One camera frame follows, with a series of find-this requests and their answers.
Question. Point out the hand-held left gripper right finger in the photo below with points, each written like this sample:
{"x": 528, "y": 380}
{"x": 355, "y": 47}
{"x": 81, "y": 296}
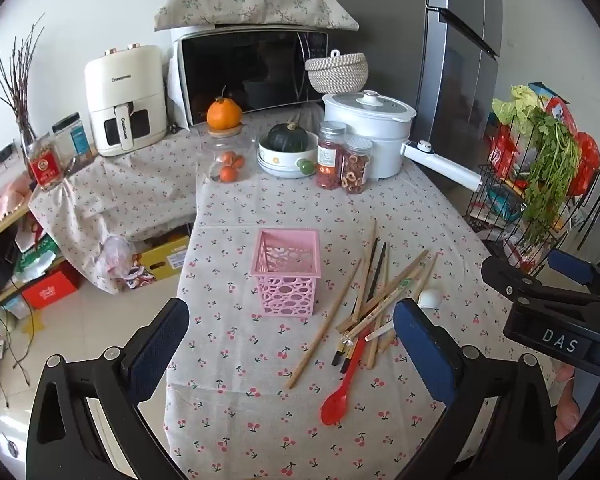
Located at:
{"x": 425, "y": 355}

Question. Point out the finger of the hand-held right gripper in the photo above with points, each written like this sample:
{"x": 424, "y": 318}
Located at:
{"x": 505, "y": 275}
{"x": 570, "y": 265}

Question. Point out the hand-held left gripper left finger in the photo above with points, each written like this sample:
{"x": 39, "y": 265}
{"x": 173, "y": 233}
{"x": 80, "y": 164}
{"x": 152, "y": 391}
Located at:
{"x": 157, "y": 350}

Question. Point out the white ceramic spoon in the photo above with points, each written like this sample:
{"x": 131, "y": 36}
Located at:
{"x": 430, "y": 298}

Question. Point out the pile of wooden chopsticks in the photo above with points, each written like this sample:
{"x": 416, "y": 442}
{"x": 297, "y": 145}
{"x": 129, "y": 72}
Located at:
{"x": 405, "y": 277}

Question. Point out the black chopstick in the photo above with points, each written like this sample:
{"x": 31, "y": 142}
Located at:
{"x": 378, "y": 270}
{"x": 369, "y": 272}

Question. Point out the red plastic spoon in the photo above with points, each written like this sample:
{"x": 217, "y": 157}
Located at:
{"x": 337, "y": 405}

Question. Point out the light bamboo chopstick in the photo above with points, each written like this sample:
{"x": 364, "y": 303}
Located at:
{"x": 325, "y": 324}
{"x": 367, "y": 260}

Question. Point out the pink plastic basket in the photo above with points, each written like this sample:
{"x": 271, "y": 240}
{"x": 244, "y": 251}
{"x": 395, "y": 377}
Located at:
{"x": 285, "y": 295}

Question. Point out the person's right hand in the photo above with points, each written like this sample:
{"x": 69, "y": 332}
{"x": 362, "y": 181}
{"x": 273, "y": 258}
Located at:
{"x": 566, "y": 400}

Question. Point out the yellow cardboard box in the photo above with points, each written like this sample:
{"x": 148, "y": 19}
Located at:
{"x": 167, "y": 260}

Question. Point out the bunch of cilantro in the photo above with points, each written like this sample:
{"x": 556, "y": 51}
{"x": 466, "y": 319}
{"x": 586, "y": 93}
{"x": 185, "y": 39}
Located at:
{"x": 550, "y": 175}

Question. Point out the cherry print tablecloth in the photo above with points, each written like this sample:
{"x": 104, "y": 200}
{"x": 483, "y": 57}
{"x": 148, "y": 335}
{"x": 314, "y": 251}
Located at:
{"x": 260, "y": 370}

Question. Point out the clear plastic bag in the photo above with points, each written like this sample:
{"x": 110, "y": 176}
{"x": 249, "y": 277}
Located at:
{"x": 114, "y": 255}

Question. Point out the red snack packet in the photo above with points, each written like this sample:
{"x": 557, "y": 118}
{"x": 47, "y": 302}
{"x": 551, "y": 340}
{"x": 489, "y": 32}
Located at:
{"x": 587, "y": 160}
{"x": 505, "y": 152}

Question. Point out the red cardboard box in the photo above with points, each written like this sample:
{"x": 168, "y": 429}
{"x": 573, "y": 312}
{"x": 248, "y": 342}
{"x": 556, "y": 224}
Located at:
{"x": 50, "y": 292}

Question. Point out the green and white bag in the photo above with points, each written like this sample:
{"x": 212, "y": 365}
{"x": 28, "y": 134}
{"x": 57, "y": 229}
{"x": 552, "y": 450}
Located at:
{"x": 35, "y": 257}

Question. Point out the green lettuce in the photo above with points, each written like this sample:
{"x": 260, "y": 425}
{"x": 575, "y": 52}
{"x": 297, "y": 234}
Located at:
{"x": 515, "y": 107}

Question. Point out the small floral tablecloth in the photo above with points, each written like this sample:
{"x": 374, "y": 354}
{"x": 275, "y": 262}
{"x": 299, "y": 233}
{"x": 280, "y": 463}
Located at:
{"x": 130, "y": 185}

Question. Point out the jar of dried fruit rings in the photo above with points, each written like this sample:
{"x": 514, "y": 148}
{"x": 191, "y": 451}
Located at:
{"x": 355, "y": 170}

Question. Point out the small tangerine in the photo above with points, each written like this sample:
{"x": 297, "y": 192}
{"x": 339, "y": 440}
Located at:
{"x": 237, "y": 161}
{"x": 228, "y": 174}

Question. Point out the wooden shelf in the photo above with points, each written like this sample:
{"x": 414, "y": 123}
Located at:
{"x": 2, "y": 230}

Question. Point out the white electric cooking pot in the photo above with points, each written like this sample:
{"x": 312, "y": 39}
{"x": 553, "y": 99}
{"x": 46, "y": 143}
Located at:
{"x": 375, "y": 125}

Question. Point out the glass jar with wooden lid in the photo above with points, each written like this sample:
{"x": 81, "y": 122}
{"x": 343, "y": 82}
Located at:
{"x": 215, "y": 150}

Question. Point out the jar of red dried berries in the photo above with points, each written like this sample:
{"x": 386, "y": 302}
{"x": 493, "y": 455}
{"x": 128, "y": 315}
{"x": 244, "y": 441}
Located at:
{"x": 330, "y": 160}

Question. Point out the red label glass jar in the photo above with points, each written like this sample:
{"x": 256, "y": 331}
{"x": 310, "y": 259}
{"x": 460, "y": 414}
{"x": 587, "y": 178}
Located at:
{"x": 46, "y": 167}

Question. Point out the grey refrigerator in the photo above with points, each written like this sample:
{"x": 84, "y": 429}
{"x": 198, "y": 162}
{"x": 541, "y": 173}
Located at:
{"x": 460, "y": 60}

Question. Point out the clear container with black lid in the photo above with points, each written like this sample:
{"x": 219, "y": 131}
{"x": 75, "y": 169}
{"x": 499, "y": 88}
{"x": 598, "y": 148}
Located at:
{"x": 77, "y": 140}

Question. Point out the large orange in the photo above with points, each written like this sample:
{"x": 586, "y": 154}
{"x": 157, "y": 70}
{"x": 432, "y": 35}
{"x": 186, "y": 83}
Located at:
{"x": 224, "y": 114}

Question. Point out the green pumpkin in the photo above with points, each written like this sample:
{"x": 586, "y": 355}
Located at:
{"x": 286, "y": 137}

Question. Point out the cream air fryer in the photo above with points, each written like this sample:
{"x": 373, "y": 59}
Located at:
{"x": 125, "y": 95}

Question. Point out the glass vase with dry branches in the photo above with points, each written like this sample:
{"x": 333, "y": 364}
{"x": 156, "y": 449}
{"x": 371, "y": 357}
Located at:
{"x": 27, "y": 125}

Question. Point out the black microwave oven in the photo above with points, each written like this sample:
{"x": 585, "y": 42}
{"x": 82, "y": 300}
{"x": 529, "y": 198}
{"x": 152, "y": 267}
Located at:
{"x": 240, "y": 70}

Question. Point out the floral cloth cover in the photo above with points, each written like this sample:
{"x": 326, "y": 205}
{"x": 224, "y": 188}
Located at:
{"x": 260, "y": 7}

